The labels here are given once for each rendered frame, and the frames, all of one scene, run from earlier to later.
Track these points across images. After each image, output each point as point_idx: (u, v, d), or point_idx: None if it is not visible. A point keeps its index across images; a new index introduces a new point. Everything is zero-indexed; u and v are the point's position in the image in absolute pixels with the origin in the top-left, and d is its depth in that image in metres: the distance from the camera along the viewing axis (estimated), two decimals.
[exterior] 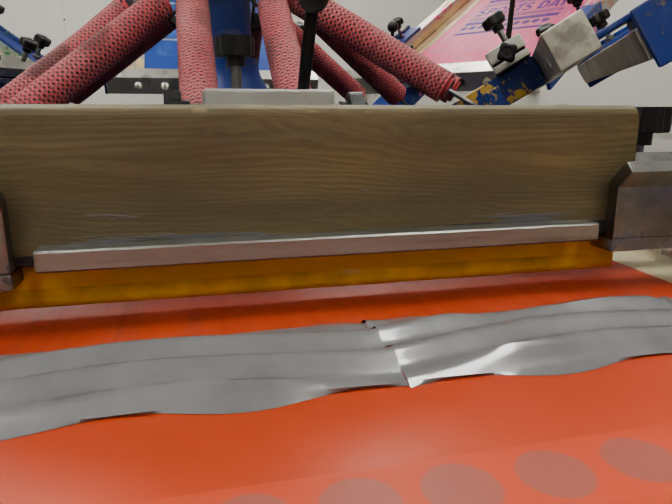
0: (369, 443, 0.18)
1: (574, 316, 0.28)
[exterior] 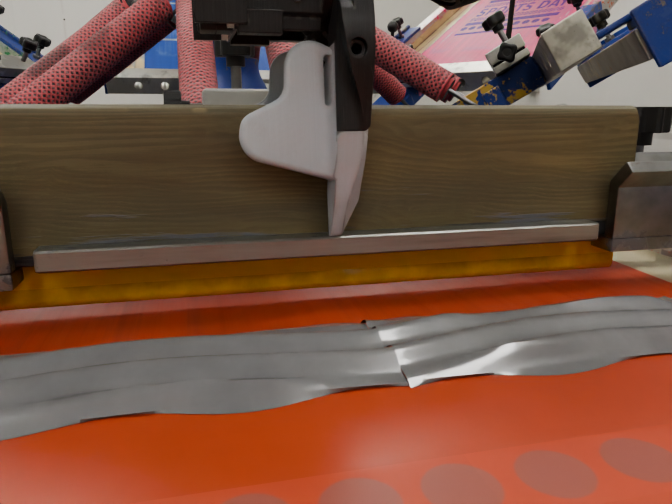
0: (369, 443, 0.18)
1: (574, 316, 0.28)
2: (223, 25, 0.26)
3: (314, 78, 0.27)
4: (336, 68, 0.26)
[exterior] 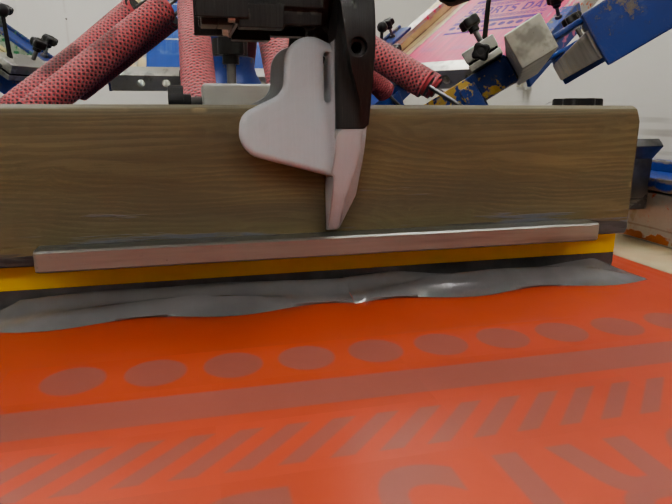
0: (318, 330, 0.26)
1: None
2: (224, 20, 0.26)
3: (314, 75, 0.27)
4: (336, 66, 0.26)
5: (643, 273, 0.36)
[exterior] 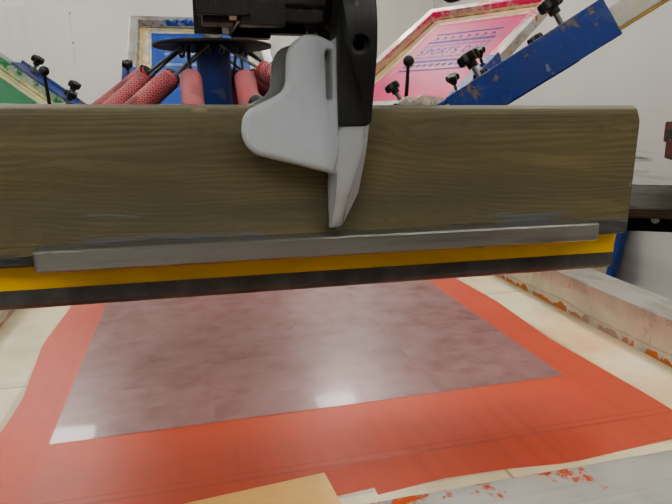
0: None
1: None
2: (225, 17, 0.26)
3: (316, 72, 0.27)
4: (338, 63, 0.26)
5: None
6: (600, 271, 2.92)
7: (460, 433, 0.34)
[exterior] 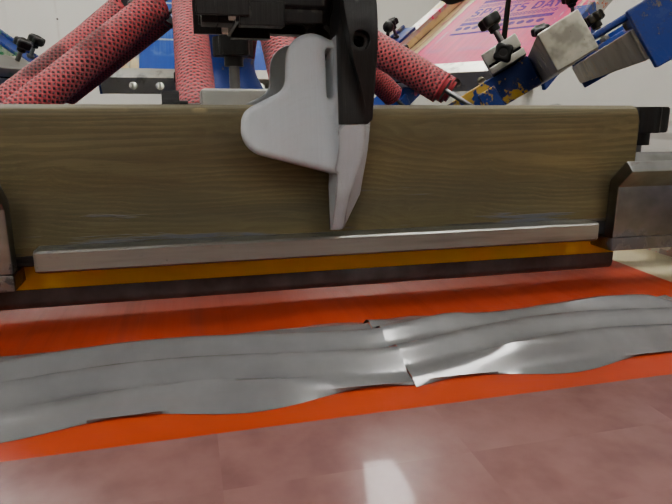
0: (377, 442, 0.18)
1: (576, 315, 0.28)
2: (224, 17, 0.26)
3: (316, 71, 0.27)
4: (338, 61, 0.26)
5: None
6: None
7: None
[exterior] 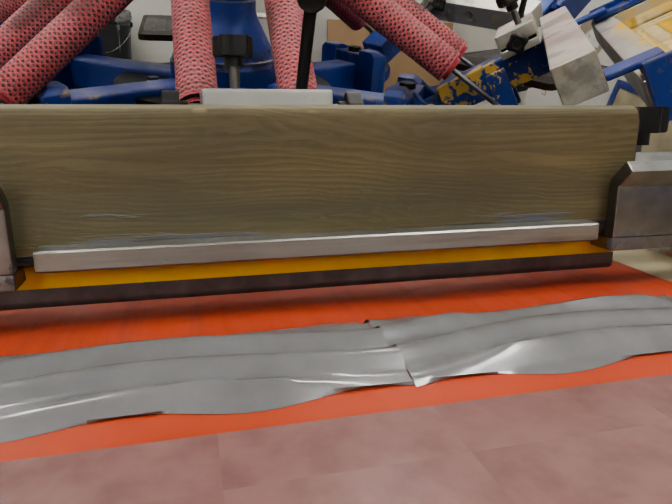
0: (377, 442, 0.18)
1: (576, 315, 0.28)
2: None
3: None
4: None
5: None
6: None
7: None
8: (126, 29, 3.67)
